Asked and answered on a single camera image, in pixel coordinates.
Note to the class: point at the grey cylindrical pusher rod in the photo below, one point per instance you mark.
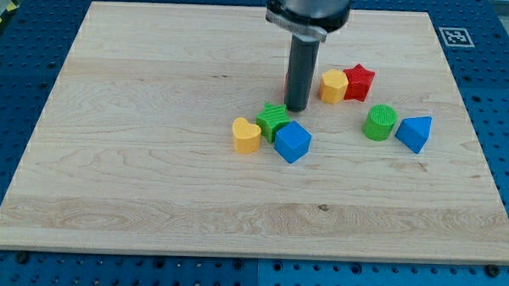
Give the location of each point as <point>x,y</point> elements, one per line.
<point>301,66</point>

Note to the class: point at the blue triangle block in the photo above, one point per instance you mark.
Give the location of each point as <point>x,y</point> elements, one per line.
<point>414,132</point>

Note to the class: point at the red block behind rod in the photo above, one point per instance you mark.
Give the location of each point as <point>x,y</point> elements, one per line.
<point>284,88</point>

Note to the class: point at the yellow hexagon block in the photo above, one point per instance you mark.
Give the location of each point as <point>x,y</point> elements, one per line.
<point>333,86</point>

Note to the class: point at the red star block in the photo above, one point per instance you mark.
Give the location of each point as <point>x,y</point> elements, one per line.
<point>360,80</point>

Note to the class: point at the green star block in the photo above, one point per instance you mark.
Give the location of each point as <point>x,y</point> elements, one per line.
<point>271,119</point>

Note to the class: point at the blue cube block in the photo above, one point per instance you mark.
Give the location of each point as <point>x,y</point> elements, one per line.
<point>292,142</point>

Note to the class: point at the green cylinder block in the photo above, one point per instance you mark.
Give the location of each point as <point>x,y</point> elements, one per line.
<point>380,121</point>

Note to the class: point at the yellow heart block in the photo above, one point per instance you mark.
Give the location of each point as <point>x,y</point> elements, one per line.
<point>246,136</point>

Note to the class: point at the white fiducial marker tag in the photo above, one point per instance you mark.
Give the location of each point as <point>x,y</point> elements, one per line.
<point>456,37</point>

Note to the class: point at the wooden board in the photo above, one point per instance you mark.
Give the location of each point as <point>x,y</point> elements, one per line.
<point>133,152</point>

